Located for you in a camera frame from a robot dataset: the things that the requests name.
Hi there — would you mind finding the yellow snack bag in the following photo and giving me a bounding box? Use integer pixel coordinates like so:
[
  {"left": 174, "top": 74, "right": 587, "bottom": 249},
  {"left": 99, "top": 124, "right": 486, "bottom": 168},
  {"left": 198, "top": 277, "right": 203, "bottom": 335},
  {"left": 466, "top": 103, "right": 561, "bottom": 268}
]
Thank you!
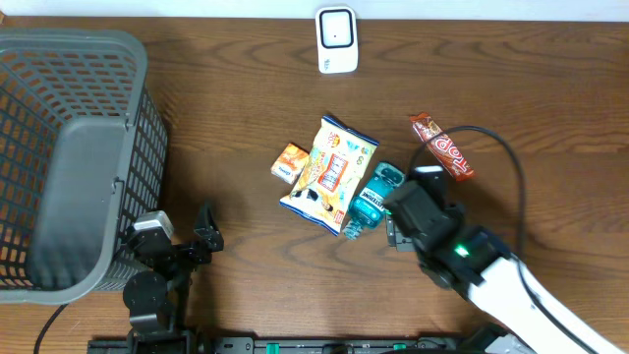
[{"left": 279, "top": 115, "right": 379, "bottom": 236}]

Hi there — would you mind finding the red brown chocolate bar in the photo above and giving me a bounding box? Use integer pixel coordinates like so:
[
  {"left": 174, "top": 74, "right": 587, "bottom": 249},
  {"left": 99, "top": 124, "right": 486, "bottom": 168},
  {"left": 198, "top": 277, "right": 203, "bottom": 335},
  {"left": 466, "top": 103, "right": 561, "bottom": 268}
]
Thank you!
[{"left": 409, "top": 112, "right": 476, "bottom": 182}]

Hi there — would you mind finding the left black cable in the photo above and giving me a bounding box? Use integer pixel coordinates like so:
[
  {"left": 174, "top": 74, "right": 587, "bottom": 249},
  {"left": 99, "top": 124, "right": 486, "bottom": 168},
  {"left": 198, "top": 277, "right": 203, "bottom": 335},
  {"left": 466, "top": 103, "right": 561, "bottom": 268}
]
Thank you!
[{"left": 32, "top": 303, "right": 70, "bottom": 354}]

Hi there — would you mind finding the teal mouthwash bottle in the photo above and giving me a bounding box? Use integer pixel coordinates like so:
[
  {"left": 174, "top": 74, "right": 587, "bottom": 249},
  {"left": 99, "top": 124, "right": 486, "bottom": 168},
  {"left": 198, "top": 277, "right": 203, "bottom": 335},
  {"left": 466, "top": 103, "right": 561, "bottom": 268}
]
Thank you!
[{"left": 343, "top": 162, "right": 405, "bottom": 240}]

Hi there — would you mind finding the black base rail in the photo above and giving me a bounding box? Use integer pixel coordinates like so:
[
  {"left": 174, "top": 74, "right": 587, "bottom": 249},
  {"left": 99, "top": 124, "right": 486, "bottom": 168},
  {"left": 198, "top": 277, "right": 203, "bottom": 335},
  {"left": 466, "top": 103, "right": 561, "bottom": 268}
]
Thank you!
[{"left": 86, "top": 337, "right": 478, "bottom": 354}]

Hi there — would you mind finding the black cable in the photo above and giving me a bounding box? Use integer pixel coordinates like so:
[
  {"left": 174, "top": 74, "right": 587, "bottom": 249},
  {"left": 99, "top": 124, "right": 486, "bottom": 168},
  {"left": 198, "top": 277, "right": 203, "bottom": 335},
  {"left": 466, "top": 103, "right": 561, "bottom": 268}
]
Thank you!
[
  {"left": 32, "top": 303, "right": 70, "bottom": 354},
  {"left": 408, "top": 125, "right": 600, "bottom": 354}
]

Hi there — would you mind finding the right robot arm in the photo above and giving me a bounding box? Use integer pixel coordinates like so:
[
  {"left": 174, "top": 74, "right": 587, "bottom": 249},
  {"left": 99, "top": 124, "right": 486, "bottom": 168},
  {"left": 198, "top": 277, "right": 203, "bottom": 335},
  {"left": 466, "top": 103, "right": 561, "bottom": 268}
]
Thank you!
[{"left": 386, "top": 214, "right": 621, "bottom": 353}]

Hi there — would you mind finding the right black cable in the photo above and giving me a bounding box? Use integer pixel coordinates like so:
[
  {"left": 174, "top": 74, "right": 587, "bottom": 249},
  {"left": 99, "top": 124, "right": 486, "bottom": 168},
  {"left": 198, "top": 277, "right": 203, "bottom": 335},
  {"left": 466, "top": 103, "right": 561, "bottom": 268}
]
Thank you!
[{"left": 408, "top": 125, "right": 600, "bottom": 354}]

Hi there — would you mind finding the white barcode scanner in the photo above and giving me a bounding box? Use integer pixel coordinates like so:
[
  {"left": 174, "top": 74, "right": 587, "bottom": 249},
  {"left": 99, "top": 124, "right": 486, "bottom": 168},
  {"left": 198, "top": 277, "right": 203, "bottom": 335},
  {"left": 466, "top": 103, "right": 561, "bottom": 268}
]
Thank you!
[{"left": 314, "top": 6, "right": 359, "bottom": 75}]

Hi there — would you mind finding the grey plastic shopping basket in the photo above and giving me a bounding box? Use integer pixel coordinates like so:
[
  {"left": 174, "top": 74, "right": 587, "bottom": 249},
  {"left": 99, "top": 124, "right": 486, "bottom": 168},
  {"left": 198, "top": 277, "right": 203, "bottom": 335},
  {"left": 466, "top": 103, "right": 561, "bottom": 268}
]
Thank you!
[{"left": 1, "top": 29, "right": 168, "bottom": 305}]

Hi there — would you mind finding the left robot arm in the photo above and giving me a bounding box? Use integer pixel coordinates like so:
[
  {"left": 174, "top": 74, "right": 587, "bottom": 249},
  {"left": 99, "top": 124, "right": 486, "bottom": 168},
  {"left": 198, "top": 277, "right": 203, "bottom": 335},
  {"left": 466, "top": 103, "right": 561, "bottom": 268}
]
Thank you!
[{"left": 123, "top": 203, "right": 224, "bottom": 353}]

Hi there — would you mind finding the small orange snack packet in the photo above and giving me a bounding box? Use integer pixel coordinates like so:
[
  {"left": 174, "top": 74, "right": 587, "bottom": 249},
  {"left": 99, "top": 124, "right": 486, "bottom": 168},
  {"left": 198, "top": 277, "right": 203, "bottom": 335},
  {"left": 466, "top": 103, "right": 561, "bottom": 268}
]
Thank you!
[{"left": 270, "top": 143, "right": 310, "bottom": 184}]

